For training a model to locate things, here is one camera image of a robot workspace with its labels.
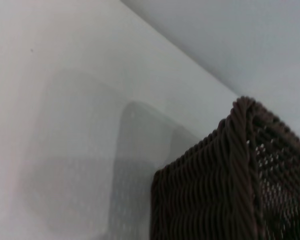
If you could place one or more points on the black woven basket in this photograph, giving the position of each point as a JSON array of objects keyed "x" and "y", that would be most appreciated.
[{"x": 215, "y": 180}]

